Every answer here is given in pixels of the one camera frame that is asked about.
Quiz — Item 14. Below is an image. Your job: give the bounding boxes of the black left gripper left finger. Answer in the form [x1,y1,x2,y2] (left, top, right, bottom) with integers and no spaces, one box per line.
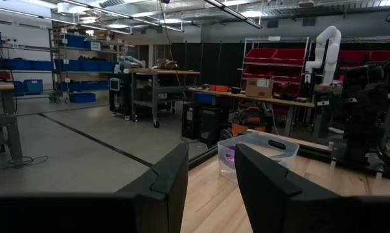
[115,142,190,233]

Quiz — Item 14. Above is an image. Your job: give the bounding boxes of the black floor cable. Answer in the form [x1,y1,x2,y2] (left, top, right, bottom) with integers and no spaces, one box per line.
[0,155,49,175]

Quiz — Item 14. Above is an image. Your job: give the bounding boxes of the orange black shop vacuum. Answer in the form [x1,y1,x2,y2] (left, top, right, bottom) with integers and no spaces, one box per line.
[230,105,268,137]

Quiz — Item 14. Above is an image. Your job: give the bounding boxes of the long wooden workbench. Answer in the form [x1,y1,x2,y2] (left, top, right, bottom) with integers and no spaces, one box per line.
[187,86,316,139]

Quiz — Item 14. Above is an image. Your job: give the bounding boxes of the shelf with blue bins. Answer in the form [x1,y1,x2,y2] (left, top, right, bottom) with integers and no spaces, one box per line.
[0,29,120,105]

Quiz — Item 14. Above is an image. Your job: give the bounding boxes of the black computer tower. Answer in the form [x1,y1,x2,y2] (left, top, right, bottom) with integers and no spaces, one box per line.
[181,102,231,145]

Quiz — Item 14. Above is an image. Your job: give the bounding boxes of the clear plastic bin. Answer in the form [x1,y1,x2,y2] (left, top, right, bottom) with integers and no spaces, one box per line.
[216,131,301,184]

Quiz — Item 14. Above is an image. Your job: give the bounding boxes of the grey metal table wood top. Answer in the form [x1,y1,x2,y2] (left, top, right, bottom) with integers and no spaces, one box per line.
[0,78,25,166]

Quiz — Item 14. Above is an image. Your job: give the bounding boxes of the rack with red bins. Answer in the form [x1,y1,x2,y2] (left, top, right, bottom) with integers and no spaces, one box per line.
[241,36,311,98]
[339,49,390,71]

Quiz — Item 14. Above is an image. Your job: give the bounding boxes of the black partition panels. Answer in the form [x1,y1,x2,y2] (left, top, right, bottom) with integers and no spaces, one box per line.
[170,41,247,98]

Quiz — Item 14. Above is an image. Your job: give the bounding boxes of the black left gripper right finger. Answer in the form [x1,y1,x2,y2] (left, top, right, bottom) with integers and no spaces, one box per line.
[234,143,342,233]

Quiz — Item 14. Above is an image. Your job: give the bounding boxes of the cardboard box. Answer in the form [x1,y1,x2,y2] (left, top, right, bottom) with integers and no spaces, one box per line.
[245,78,275,99]

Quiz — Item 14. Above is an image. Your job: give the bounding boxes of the orange power tool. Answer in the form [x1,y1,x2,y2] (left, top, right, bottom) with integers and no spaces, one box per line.
[209,84,231,93]

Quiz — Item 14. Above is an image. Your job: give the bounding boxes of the workbench with wood top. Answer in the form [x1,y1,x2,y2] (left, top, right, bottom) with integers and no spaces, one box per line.
[108,67,201,129]

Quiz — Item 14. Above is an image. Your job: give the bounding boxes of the iridescent spoon teal handle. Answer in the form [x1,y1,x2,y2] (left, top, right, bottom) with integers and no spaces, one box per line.
[271,151,295,160]
[225,144,237,166]

